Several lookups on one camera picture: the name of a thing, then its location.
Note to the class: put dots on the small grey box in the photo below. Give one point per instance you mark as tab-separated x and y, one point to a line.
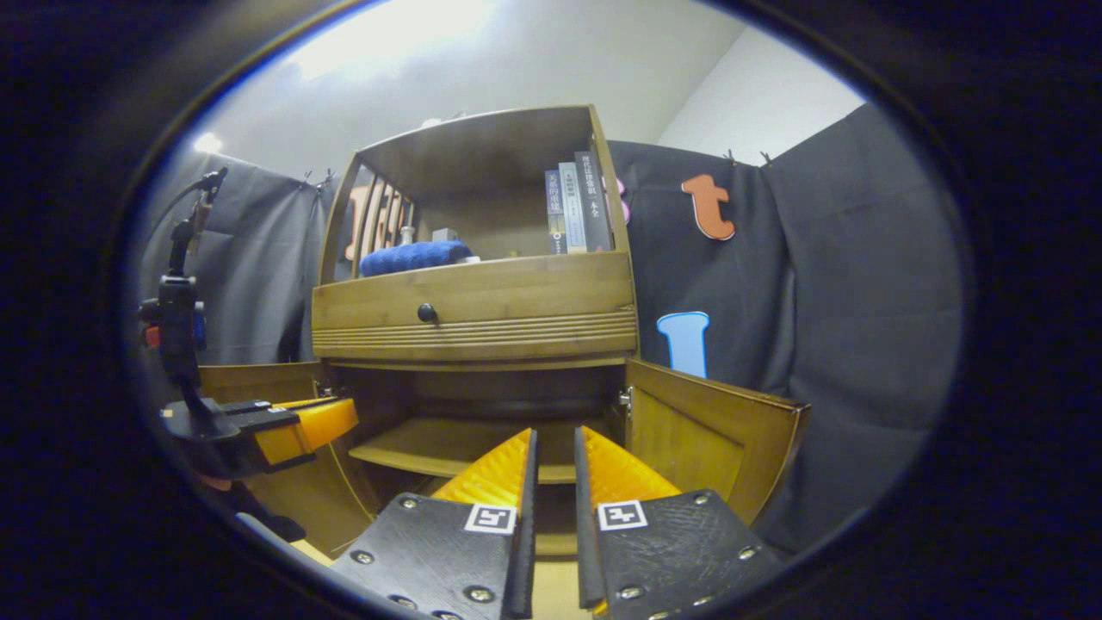
444	234

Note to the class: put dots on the black round drawer knob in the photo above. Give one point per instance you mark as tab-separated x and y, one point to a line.
427	313

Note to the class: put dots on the wooden double-door shoe cabinet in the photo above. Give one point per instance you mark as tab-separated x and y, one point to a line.
482	155

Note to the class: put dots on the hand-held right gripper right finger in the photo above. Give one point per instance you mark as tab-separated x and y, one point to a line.
587	534

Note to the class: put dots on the wooden inner cabinet shelf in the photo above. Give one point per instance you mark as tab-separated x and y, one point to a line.
430	452

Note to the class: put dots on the folded blue towel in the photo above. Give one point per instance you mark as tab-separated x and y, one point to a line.
413	258

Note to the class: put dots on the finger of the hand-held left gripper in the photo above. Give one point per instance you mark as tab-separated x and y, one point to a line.
250	405
310	430

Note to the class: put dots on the black backdrop cloth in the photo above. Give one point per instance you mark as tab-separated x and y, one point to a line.
861	301

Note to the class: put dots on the wooden cabinet drawer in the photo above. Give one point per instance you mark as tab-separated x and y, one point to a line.
516	288

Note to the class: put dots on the grey spine book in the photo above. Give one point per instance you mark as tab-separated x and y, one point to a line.
572	207

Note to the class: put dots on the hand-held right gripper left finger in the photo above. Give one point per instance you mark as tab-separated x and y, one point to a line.
523	534

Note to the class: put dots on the wooden cabinet door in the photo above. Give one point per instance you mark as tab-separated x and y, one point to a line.
689	439
327	499

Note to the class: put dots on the dark blue cover book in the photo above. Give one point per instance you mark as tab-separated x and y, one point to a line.
554	211

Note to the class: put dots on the black spine book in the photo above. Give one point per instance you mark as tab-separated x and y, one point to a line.
596	202

